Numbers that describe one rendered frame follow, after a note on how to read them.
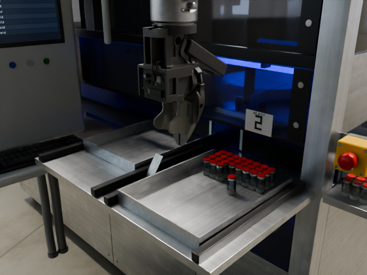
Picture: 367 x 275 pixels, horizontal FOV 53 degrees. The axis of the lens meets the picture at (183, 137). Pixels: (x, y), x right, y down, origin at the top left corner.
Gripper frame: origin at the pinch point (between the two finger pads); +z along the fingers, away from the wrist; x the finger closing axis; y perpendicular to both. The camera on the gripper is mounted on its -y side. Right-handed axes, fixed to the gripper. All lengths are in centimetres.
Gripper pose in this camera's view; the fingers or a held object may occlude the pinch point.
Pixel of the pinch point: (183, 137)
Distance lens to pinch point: 67.4
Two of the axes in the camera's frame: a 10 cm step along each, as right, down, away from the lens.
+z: 0.0, 9.3, 3.6
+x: 7.1, 2.5, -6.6
